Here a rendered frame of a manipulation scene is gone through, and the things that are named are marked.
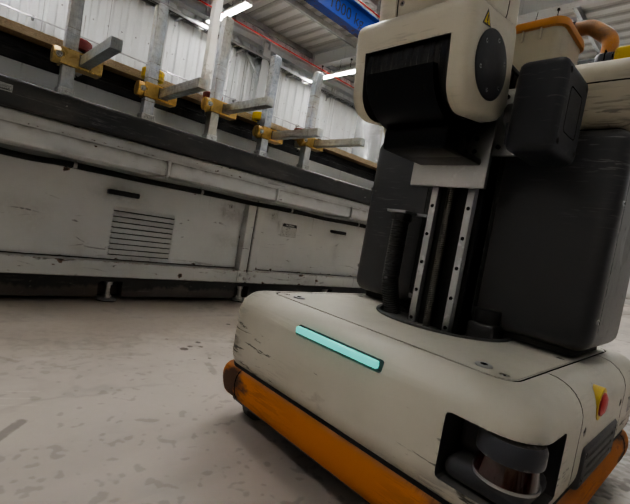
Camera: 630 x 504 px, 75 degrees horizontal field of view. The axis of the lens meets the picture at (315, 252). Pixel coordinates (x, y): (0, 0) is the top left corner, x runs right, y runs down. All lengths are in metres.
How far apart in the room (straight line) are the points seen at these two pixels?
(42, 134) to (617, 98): 1.45
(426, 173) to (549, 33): 0.37
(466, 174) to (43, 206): 1.44
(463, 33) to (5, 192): 1.50
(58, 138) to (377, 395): 1.25
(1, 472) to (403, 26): 0.91
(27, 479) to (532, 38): 1.18
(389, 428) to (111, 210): 1.45
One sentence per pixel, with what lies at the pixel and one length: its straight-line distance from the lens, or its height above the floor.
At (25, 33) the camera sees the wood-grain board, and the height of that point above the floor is 0.88.
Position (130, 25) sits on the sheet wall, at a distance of 9.57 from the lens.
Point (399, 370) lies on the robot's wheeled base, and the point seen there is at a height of 0.25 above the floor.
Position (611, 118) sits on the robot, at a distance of 0.89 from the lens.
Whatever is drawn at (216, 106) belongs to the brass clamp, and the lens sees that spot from 1.72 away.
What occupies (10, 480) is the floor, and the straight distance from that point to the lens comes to 0.80.
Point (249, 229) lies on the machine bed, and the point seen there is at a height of 0.37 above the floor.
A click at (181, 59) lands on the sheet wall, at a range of 9.87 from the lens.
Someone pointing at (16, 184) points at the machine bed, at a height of 0.40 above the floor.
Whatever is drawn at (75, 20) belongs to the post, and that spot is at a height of 0.92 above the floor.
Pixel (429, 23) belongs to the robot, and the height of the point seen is 0.77.
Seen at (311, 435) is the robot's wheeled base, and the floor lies 0.10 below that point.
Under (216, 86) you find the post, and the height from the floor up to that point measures 0.91.
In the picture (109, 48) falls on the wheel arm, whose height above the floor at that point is 0.80.
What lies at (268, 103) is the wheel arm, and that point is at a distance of 1.50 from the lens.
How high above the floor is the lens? 0.43
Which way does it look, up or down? 3 degrees down
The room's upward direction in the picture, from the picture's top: 10 degrees clockwise
